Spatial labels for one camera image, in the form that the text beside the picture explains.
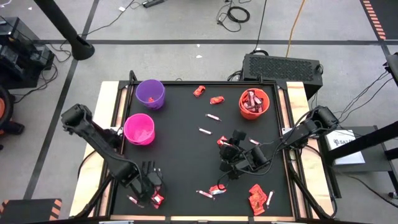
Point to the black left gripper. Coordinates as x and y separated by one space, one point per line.
140 186

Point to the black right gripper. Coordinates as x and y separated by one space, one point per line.
234 161

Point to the pink plastic halloween bucket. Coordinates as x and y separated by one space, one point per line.
138 124

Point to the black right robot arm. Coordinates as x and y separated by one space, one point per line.
298 133

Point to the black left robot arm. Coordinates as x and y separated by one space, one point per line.
99 143

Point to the orange plastic halloween bucket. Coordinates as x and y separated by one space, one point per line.
248 116

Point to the purple plastic halloween bucket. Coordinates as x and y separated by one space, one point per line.
146 88

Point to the light wooden table board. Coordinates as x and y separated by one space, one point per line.
311 186
105 93

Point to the black computer case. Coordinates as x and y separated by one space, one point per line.
281 67

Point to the white paper with logo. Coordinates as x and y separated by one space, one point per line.
345 149

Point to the black mat orange stripes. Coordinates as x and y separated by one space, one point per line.
382 15
28 211

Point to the black metal stand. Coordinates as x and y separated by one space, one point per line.
379 161

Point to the black power strip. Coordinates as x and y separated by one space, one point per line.
152 3

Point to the black pole stand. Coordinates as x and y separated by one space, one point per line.
82 49

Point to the black orange floor device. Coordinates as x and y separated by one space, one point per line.
4 109

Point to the white plug adapter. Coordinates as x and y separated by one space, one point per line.
122 8

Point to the black equipment cart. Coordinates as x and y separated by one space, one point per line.
18 53

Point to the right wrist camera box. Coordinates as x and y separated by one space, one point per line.
239 137

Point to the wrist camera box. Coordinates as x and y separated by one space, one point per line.
154 180
239 137

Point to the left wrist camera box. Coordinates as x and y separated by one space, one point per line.
154 180

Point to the black frame leg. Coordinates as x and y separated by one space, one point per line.
99 196
308 193

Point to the black frame post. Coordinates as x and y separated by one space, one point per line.
133 77

